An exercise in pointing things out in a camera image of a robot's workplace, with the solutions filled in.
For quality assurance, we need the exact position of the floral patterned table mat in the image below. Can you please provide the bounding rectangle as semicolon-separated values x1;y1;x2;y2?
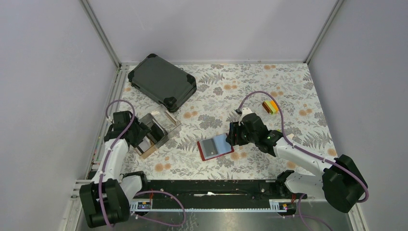
122;64;337;180

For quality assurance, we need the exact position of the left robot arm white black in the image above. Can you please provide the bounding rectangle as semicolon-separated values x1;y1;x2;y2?
79;111;151;228

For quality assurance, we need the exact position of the white card stack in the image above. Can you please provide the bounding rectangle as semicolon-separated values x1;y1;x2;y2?
138;137;151;153

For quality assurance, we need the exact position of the clear acrylic card organizer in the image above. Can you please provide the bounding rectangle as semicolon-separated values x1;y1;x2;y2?
139;107;181;149

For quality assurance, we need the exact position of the orange green sticky note block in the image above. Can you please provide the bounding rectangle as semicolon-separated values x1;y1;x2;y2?
262;101;279;115

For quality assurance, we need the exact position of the dark grey hard case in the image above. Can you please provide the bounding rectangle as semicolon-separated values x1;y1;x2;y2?
127;53;197;113

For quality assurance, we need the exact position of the red leather card holder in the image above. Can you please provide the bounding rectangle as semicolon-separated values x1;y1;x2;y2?
197;134;234;161

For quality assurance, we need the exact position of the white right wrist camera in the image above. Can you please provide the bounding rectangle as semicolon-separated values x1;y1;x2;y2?
235;107;253;116

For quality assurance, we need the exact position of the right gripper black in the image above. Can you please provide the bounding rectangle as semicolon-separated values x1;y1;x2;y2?
225;121;258;146

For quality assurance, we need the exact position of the wooden block base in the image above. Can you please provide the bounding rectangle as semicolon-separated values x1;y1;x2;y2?
134;140;157;159

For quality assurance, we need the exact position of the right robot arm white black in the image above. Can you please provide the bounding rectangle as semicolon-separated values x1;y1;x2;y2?
226;113;368;213

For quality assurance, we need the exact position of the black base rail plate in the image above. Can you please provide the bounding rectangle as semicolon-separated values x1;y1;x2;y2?
130;180;301;212

